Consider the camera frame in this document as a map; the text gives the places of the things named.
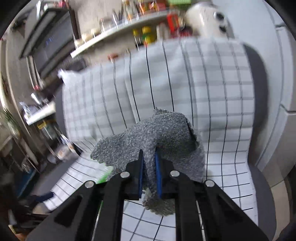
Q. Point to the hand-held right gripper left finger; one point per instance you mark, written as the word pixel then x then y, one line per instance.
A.
pixel 141 176

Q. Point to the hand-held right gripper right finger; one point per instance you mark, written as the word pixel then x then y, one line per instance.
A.
pixel 158 176

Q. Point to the grey fuzzy cloth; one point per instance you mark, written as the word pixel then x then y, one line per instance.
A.
pixel 161 132

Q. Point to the green plastic bottle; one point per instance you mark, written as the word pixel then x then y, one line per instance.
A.
pixel 103 179

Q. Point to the white checked blanket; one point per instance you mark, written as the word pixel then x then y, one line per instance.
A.
pixel 208 92

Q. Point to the blue box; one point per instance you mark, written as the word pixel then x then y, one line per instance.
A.
pixel 25 183

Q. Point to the white counter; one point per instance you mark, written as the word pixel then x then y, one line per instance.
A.
pixel 41 114

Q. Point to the metal pot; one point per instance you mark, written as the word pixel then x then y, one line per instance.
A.
pixel 37 97

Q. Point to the yellow jar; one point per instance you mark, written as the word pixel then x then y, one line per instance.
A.
pixel 149 34

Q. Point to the red packet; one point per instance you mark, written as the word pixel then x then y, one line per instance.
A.
pixel 174 23

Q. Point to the white cabinet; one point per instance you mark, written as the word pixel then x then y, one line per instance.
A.
pixel 282 81

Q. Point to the black television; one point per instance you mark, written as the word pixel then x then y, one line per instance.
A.
pixel 53 41

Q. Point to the white round appliance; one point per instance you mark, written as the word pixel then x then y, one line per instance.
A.
pixel 201 16

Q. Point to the white wall shelf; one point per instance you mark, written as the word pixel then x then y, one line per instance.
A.
pixel 104 37

